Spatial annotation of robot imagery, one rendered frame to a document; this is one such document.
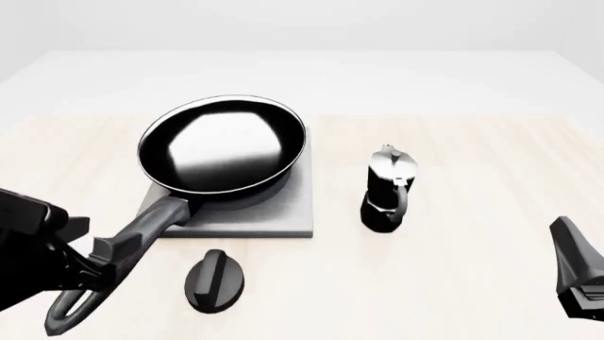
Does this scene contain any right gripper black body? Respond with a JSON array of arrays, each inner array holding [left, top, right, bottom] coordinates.
[[556, 280, 604, 320]]

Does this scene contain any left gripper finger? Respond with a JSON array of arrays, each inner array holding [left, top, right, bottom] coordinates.
[[70, 270, 122, 295], [86, 235, 120, 275]]

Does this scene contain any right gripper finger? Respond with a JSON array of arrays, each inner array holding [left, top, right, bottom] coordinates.
[[548, 214, 604, 297]]

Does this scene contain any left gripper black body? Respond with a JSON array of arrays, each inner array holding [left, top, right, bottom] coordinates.
[[46, 215, 92, 294]]

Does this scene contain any black frying pan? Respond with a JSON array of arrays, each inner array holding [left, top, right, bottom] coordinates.
[[43, 93, 308, 338]]

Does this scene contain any round black stove knob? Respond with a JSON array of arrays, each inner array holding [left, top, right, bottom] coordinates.
[[184, 248, 248, 315]]

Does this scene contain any flat grey stove plate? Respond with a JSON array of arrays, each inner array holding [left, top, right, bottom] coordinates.
[[133, 126, 315, 240]]

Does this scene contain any black and silver moka pot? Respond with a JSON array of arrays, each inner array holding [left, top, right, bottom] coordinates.
[[360, 144, 420, 234]]

